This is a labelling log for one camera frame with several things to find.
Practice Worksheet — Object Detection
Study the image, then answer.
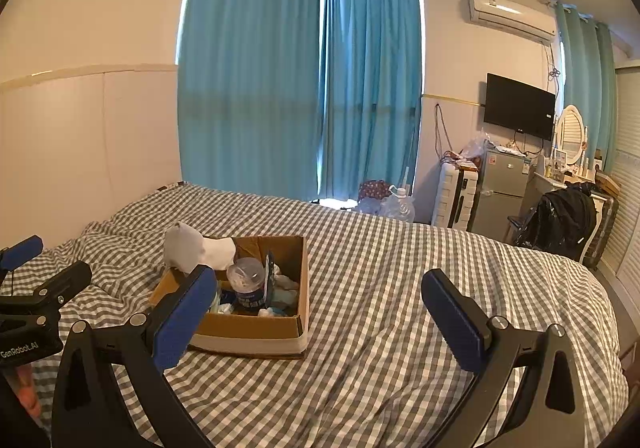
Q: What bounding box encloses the white air conditioner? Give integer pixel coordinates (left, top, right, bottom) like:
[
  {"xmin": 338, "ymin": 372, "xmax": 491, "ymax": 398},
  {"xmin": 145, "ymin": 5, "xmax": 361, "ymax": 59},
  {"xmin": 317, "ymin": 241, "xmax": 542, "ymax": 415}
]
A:
[{"xmin": 467, "ymin": 0, "xmax": 558, "ymax": 45}]

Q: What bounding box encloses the clear cotton swab container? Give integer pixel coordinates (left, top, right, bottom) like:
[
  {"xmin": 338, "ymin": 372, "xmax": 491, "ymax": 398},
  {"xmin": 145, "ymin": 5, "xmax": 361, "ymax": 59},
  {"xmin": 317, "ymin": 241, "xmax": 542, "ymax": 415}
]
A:
[{"xmin": 226, "ymin": 257, "xmax": 266, "ymax": 311}]

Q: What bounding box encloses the brown cardboard box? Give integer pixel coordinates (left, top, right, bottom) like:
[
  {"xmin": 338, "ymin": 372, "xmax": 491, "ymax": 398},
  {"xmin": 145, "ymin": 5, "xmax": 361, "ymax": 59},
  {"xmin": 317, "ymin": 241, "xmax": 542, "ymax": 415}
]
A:
[{"xmin": 149, "ymin": 235, "xmax": 311, "ymax": 360}]

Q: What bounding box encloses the silver small fridge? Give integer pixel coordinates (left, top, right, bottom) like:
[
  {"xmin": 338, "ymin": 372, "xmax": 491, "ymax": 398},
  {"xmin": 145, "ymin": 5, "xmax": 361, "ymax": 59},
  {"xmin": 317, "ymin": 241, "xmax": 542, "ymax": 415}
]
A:
[{"xmin": 467, "ymin": 149, "xmax": 531, "ymax": 239}]

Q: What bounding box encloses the large clear water bottle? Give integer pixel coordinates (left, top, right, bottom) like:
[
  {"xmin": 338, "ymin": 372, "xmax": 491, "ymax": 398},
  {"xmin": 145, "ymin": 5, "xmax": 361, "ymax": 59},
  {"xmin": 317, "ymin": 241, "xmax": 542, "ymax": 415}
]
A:
[{"xmin": 382, "ymin": 185, "xmax": 416, "ymax": 224}]

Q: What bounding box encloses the blue window curtain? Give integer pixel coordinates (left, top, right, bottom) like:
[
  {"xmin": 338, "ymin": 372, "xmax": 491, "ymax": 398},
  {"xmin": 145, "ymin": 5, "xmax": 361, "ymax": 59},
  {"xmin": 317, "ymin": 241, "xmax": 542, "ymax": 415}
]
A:
[{"xmin": 317, "ymin": 0, "xmax": 423, "ymax": 201}]

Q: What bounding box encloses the hanging wall cable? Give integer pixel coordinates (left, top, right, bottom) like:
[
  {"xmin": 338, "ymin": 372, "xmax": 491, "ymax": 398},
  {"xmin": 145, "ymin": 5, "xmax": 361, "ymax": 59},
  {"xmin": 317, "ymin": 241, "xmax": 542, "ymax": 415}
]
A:
[{"xmin": 434, "ymin": 103, "xmax": 453, "ymax": 164}]

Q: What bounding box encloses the narrow blue curtain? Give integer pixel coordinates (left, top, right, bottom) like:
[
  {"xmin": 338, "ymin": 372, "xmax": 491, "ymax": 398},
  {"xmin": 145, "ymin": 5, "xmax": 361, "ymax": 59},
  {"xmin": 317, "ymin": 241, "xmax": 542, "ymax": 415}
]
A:
[{"xmin": 555, "ymin": 3, "xmax": 618, "ymax": 169}]

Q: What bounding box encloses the black wall television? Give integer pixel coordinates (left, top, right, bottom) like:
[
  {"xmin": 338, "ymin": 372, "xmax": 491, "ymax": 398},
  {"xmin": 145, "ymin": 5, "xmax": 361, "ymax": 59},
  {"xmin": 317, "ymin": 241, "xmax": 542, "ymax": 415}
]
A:
[{"xmin": 482, "ymin": 73, "xmax": 557, "ymax": 140}]

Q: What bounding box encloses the white dressing table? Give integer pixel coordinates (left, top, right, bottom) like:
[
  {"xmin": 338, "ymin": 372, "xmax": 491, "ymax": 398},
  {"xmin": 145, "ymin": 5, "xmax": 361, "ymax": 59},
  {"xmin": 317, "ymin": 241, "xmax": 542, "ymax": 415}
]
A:
[{"xmin": 530, "ymin": 163, "xmax": 608, "ymax": 199}]

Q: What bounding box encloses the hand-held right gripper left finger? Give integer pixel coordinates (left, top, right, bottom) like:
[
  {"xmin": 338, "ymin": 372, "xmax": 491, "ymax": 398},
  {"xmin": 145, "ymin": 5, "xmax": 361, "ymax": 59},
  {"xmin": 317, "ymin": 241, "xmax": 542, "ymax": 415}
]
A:
[{"xmin": 51, "ymin": 265, "xmax": 218, "ymax": 448}]

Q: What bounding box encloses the dark patterned bag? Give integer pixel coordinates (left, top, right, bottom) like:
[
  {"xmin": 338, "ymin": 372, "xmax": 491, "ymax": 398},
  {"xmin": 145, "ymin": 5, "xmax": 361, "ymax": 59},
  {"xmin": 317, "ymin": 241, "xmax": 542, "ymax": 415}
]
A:
[{"xmin": 359, "ymin": 179, "xmax": 391, "ymax": 204}]

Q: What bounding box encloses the brown suitcase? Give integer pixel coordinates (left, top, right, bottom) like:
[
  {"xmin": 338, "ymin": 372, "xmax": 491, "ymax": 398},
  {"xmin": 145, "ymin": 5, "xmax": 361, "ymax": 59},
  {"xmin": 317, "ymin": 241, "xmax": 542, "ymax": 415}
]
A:
[{"xmin": 580, "ymin": 178, "xmax": 621, "ymax": 269}]

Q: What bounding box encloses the wide blue curtain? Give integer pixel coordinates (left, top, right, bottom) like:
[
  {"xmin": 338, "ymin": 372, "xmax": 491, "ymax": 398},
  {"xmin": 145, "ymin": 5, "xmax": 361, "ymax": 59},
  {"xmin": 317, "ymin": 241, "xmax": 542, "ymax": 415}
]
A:
[{"xmin": 176, "ymin": 0, "xmax": 326, "ymax": 201}]

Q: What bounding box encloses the grey checked bed blanket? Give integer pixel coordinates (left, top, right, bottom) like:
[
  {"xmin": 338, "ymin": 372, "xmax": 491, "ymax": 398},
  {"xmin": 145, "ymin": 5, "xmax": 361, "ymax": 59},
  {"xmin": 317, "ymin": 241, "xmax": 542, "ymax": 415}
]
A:
[{"xmin": 0, "ymin": 182, "xmax": 630, "ymax": 448}]

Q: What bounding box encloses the clear plastic bag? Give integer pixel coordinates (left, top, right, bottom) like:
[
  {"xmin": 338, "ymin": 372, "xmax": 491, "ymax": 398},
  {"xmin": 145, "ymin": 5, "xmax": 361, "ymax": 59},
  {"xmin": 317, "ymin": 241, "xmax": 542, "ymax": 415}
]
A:
[{"xmin": 460, "ymin": 131, "xmax": 493, "ymax": 161}]

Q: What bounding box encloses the white oval mirror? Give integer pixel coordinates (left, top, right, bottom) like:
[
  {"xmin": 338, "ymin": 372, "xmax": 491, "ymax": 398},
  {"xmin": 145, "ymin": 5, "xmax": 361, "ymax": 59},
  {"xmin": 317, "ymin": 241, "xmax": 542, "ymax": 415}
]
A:
[{"xmin": 556, "ymin": 105, "xmax": 587, "ymax": 161}]

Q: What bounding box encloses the dark folding chair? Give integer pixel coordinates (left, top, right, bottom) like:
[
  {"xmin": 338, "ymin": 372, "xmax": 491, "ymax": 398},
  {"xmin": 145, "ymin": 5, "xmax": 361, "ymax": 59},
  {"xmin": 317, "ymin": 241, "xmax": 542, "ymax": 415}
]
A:
[{"xmin": 505, "ymin": 213, "xmax": 536, "ymax": 244}]

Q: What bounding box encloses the black backpack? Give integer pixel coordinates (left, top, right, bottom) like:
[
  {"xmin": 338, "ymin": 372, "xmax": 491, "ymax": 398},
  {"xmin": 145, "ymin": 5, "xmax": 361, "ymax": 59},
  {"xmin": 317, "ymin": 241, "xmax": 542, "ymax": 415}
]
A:
[{"xmin": 517, "ymin": 185, "xmax": 598, "ymax": 261}]

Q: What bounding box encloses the person's left hand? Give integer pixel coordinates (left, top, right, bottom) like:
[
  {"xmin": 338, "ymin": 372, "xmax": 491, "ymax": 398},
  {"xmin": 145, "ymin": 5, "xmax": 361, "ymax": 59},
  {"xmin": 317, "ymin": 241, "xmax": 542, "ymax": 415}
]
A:
[{"xmin": 15, "ymin": 362, "xmax": 45, "ymax": 421}]

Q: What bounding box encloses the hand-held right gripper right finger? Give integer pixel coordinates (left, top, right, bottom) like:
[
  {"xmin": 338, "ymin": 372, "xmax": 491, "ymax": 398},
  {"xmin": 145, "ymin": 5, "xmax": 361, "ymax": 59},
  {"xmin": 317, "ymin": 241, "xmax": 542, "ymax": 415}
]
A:
[{"xmin": 421, "ymin": 269, "xmax": 586, "ymax": 448}]

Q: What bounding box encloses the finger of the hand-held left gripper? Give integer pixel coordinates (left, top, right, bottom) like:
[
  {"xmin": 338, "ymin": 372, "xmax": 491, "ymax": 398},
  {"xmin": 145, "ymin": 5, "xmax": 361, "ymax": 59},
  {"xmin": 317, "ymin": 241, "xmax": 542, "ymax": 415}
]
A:
[
  {"xmin": 0, "ymin": 261, "xmax": 93, "ymax": 316},
  {"xmin": 0, "ymin": 235, "xmax": 45, "ymax": 286}
]

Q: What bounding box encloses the white sock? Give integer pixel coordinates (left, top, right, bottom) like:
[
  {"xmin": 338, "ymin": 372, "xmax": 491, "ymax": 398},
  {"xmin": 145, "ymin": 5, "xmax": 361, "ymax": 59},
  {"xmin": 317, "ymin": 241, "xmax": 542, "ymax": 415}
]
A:
[{"xmin": 164, "ymin": 222, "xmax": 237, "ymax": 276}]

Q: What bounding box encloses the white ribbed suitcase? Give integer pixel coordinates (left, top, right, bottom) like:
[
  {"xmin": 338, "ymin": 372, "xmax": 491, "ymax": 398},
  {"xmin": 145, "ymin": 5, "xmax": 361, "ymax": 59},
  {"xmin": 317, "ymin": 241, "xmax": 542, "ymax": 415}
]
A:
[{"xmin": 431, "ymin": 163, "xmax": 481, "ymax": 230}]

